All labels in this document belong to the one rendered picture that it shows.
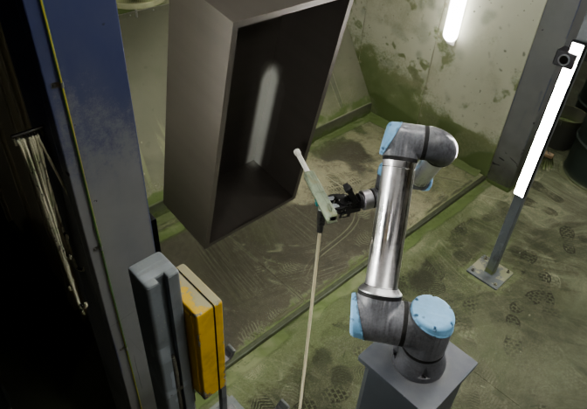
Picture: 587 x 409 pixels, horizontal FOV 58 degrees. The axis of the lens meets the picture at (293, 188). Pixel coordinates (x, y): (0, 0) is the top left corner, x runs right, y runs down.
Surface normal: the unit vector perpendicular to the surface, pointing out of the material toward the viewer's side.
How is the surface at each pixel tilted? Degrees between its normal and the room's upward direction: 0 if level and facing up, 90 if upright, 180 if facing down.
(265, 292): 0
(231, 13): 12
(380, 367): 0
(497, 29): 90
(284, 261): 0
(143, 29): 57
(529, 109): 90
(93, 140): 90
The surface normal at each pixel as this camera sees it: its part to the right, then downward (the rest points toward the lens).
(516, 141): -0.73, 0.40
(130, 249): 0.69, 0.47
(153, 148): 0.60, -0.03
